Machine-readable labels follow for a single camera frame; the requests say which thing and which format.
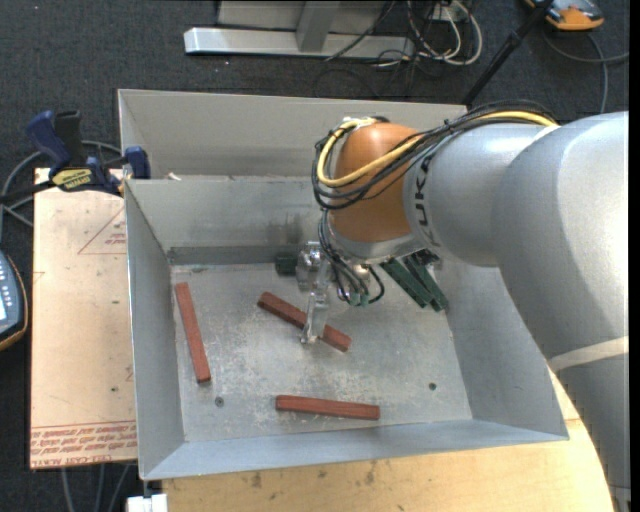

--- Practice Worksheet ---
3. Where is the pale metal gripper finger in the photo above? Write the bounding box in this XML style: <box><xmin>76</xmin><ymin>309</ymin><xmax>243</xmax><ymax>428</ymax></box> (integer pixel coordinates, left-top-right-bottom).
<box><xmin>313</xmin><ymin>279</ymin><xmax>332</xmax><ymax>314</ymax></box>
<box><xmin>298</xmin><ymin>295</ymin><xmax>322</xmax><ymax>346</ymax></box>

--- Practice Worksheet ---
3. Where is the red-brown flat block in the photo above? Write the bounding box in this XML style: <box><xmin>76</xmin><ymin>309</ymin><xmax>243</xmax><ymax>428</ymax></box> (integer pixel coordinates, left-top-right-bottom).
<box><xmin>275</xmin><ymin>394</ymin><xmax>381</xmax><ymax>422</ymax></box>
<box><xmin>256</xmin><ymin>291</ymin><xmax>353</xmax><ymax>353</ymax></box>
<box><xmin>173</xmin><ymin>281</ymin><xmax>213</xmax><ymax>385</ymax></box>

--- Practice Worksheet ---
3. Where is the grey metal bin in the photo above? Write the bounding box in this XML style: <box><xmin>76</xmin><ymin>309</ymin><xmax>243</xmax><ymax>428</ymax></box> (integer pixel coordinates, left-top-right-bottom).
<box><xmin>117</xmin><ymin>88</ymin><xmax>570</xmax><ymax>481</ymax></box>

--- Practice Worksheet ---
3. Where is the brown cardboard board red print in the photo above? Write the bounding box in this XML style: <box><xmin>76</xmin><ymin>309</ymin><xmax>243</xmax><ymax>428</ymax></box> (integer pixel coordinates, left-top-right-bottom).
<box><xmin>29</xmin><ymin>167</ymin><xmax>139</xmax><ymax>470</ymax></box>

